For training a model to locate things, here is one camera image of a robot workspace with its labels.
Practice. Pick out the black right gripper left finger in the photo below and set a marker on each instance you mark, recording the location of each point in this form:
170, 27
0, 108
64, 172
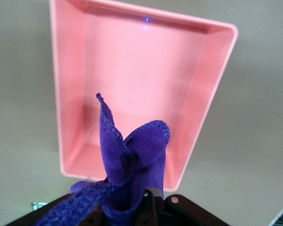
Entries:
93, 217

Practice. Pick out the purple cloth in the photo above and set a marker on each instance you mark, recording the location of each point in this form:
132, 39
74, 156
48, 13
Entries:
122, 164

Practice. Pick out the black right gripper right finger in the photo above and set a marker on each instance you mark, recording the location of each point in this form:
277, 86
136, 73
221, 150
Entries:
149, 209

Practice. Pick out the pink plastic bin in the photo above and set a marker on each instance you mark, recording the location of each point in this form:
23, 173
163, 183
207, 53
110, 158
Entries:
143, 70

